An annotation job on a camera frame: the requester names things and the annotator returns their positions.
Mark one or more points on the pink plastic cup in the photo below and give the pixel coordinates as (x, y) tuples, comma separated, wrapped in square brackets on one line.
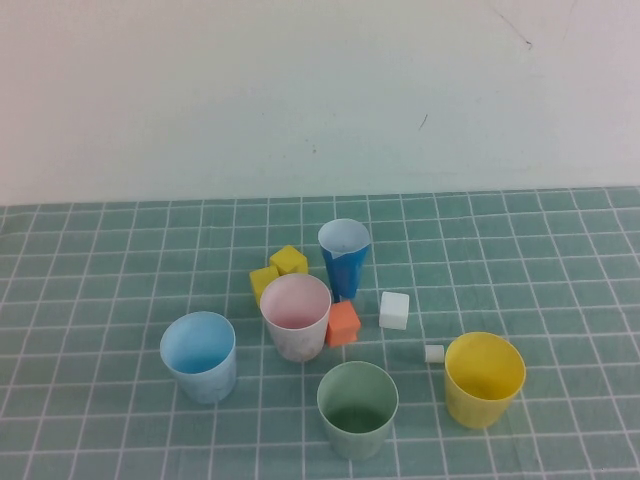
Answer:
[(295, 345)]

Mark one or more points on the yellow foam cube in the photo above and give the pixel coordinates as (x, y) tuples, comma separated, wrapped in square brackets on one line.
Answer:
[(288, 260), (262, 282)]

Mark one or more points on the orange foam cube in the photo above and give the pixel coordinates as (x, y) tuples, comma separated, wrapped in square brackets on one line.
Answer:
[(342, 325)]

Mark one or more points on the yellow plastic cup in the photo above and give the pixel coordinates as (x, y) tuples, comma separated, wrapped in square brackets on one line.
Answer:
[(470, 410)]

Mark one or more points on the green checkered tablecloth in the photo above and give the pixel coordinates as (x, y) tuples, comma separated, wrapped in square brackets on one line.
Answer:
[(100, 250)]

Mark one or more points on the light blue plastic cup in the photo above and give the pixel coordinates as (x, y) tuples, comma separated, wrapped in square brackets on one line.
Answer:
[(205, 385)]

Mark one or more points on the green plastic cup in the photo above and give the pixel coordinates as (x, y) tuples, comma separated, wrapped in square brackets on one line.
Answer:
[(350, 445)]

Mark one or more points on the white foam cube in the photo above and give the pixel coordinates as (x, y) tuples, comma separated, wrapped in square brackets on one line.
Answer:
[(393, 311)]

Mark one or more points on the small white cube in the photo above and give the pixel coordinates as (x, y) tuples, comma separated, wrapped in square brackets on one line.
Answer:
[(434, 354)]

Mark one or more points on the dark blue paper cup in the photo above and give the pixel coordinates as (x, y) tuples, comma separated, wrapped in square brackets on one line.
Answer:
[(345, 275)]

